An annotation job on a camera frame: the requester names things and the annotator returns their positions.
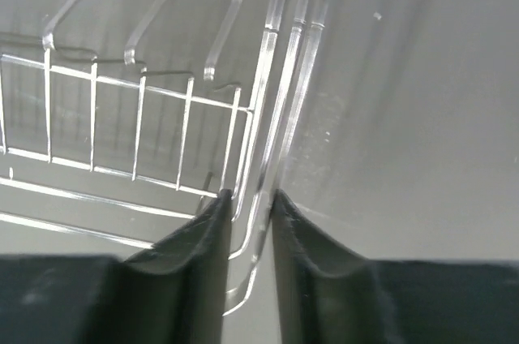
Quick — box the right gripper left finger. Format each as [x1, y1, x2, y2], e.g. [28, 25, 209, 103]
[1, 190, 232, 343]

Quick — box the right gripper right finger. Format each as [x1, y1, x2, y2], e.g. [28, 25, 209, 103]
[272, 191, 518, 343]

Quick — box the metal wire dish rack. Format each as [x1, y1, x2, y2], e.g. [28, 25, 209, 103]
[1, 0, 332, 316]

